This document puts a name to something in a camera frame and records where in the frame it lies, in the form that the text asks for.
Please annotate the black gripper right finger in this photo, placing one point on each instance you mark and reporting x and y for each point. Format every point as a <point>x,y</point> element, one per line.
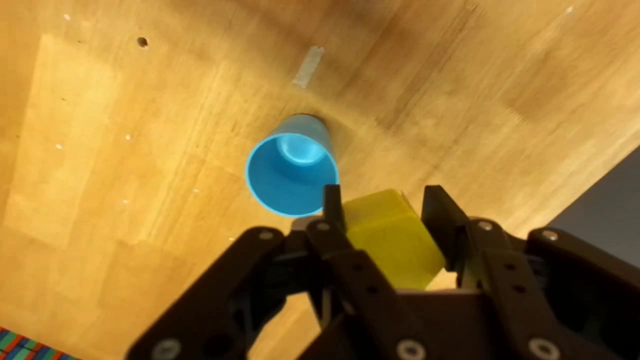
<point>532,292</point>

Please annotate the colourful striped cloth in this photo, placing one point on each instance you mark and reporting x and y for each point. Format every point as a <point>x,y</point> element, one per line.
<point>22,347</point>

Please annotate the clear tape strip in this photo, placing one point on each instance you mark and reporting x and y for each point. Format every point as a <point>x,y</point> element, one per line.
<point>308,67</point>

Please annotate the blue cup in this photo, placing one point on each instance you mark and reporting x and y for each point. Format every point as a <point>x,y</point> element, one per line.
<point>287,176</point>

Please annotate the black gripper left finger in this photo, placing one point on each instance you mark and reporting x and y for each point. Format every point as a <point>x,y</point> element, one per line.
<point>346,292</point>

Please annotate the yellow block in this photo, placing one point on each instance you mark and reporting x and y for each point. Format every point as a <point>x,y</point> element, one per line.
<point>393,237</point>

